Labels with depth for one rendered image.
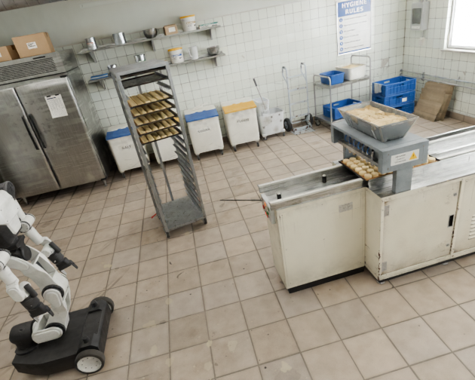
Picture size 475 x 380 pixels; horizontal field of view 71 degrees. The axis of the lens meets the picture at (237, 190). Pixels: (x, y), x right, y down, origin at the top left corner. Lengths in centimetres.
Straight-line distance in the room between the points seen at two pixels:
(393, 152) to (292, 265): 111
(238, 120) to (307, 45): 187
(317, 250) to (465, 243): 120
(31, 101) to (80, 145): 83
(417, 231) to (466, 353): 82
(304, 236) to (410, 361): 102
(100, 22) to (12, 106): 182
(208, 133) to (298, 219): 347
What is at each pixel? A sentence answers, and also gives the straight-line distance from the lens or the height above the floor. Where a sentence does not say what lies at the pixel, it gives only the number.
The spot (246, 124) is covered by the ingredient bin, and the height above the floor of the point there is 44.
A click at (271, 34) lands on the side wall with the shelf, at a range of 634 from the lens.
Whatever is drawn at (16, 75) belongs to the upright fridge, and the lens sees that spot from 559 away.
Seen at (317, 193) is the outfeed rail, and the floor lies 88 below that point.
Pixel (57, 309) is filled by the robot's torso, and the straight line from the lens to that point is 283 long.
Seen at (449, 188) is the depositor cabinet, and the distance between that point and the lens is 282.
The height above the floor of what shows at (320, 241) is 46.
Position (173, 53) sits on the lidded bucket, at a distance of 582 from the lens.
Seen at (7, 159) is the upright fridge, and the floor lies 80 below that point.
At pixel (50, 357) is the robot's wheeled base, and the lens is 300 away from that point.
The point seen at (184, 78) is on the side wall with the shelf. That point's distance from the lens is 612.
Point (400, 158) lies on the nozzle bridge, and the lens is 242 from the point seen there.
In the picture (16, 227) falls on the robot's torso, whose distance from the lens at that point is 255.
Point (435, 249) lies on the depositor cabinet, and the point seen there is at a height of 23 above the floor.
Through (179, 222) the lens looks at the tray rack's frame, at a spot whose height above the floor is 15.
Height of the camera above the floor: 209
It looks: 27 degrees down
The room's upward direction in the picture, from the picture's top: 11 degrees counter-clockwise
